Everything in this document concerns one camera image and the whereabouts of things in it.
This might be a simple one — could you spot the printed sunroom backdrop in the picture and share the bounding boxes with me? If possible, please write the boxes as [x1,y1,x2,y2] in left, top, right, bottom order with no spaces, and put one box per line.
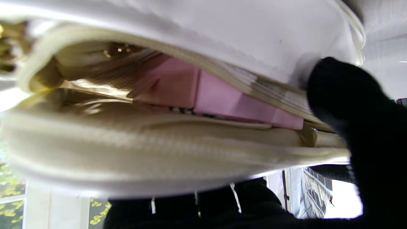
[0,140,363,229]

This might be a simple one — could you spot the white zip pouch bag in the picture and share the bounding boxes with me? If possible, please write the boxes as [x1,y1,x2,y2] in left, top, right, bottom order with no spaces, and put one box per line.
[0,0,366,199]

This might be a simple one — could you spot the pink floral jewelry box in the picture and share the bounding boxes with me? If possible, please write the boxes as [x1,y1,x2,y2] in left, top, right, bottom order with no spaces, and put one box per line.
[127,53,304,130]

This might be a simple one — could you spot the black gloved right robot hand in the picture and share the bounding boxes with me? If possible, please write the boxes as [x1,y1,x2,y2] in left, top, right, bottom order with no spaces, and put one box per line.
[103,57,407,229]

